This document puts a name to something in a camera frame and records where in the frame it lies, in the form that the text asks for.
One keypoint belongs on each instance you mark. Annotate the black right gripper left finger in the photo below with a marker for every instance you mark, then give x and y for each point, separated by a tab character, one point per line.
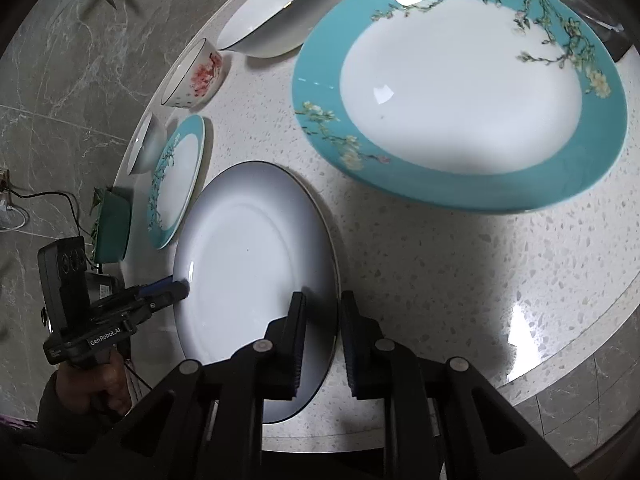
206	420

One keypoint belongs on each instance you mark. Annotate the small white bowl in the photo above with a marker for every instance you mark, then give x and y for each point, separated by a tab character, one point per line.
149	141

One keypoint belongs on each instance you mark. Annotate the pink floral rice bowl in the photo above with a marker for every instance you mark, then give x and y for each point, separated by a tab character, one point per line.
196	77

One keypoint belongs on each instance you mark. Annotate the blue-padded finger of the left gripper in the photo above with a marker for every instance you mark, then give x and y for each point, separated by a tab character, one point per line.
164	291

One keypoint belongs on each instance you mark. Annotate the small teal floral plate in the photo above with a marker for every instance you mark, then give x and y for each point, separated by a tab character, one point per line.
173	180

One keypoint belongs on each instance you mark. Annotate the large teal floral plate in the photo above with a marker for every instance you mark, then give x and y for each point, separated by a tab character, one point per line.
479	105

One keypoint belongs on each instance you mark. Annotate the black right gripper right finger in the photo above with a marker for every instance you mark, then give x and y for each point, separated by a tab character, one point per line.
440	420

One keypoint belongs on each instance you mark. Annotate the teal bowl of greens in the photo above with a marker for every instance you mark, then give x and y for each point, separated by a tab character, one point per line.
110	231

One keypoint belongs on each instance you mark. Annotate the grey gradient dinner plate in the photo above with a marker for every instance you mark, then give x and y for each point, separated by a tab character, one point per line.
254	237

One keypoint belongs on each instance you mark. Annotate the large white bowl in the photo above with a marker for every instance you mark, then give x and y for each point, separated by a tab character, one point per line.
270	28

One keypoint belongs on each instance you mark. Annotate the person's left hand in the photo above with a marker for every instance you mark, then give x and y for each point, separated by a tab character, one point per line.
76	389

